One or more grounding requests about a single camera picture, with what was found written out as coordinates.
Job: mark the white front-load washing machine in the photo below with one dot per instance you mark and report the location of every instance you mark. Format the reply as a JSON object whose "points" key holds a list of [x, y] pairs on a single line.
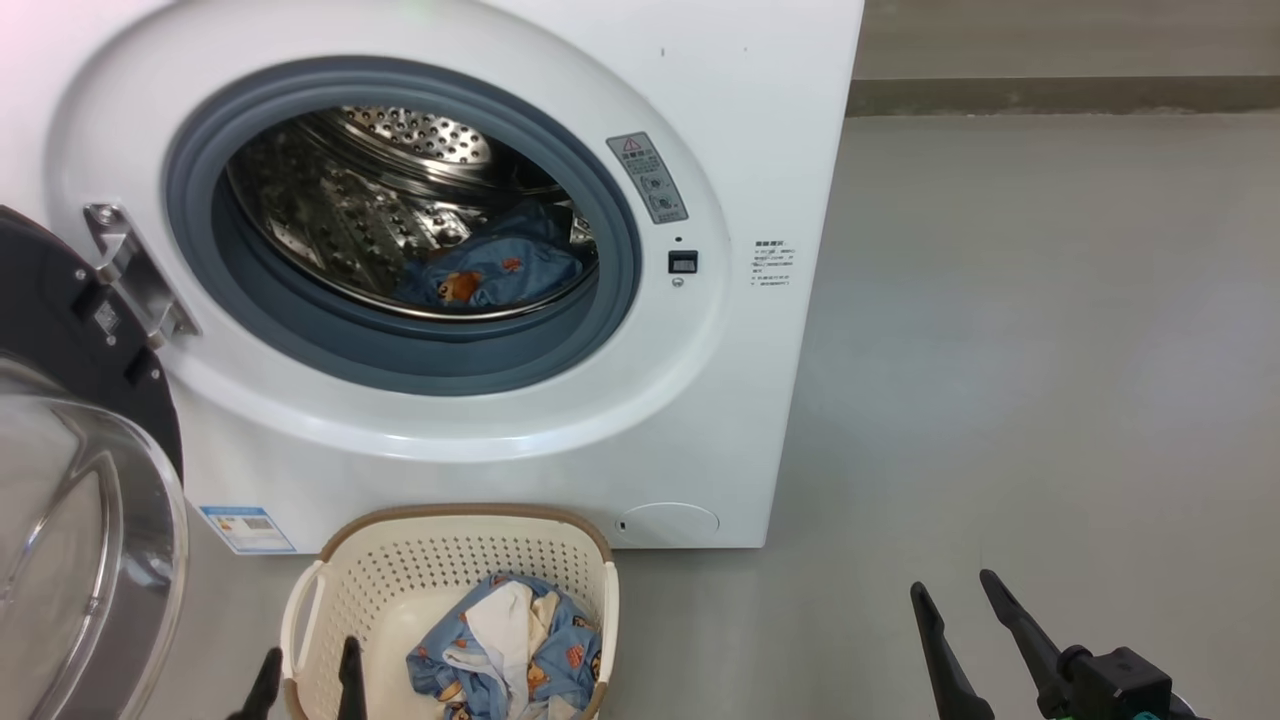
{"points": [[700, 400]]}

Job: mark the cream perforated laundry basket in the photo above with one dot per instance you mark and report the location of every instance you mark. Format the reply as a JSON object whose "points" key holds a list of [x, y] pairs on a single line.
{"points": [[400, 590]]}

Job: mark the blue energy label sticker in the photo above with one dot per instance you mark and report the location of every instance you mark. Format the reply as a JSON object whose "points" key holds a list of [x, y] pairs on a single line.
{"points": [[248, 528]]}

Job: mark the grey warning label sticker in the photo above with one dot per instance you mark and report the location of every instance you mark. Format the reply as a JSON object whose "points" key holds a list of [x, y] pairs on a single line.
{"points": [[648, 178]]}

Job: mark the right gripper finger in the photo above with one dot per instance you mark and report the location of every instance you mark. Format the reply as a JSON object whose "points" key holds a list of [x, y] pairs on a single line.
{"points": [[945, 660], [1025, 630]]}

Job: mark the blue patterned clothes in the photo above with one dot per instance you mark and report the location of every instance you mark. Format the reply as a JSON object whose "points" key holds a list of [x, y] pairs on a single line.
{"points": [[500, 640]]}

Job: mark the black glass washing machine door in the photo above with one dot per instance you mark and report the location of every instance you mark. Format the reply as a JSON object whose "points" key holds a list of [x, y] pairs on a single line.
{"points": [[90, 330]]}

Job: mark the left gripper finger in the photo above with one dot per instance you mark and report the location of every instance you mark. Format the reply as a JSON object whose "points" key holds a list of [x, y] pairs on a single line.
{"points": [[265, 690], [351, 685]]}

